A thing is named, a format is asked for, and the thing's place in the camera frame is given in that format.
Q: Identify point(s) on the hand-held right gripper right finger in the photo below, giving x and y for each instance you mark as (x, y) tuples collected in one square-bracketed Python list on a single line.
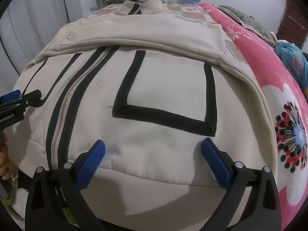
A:
[(216, 163)]

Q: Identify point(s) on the cream jacket with black trim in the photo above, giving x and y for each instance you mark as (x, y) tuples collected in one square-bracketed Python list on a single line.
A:
[(156, 137)]

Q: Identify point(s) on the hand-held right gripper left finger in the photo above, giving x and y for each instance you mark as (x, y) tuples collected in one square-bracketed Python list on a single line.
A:
[(91, 163)]

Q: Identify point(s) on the white curtain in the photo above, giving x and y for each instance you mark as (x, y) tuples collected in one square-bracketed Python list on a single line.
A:
[(31, 28)]

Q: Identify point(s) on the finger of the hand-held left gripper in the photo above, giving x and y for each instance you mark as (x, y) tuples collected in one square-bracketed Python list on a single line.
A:
[(32, 97), (8, 96)]

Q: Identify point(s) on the person's left hand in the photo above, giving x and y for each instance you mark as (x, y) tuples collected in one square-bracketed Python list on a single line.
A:
[(3, 163)]

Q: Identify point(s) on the green patterned pillow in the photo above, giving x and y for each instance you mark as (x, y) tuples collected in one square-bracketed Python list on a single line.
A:
[(250, 21)]

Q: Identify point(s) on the blue printed clothing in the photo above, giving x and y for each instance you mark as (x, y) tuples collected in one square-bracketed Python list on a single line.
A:
[(288, 57)]

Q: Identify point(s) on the pink floral blanket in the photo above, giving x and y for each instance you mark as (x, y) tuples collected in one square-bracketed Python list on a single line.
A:
[(264, 65)]

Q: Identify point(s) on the brown wooden door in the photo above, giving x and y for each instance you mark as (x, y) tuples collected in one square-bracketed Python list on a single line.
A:
[(294, 21)]

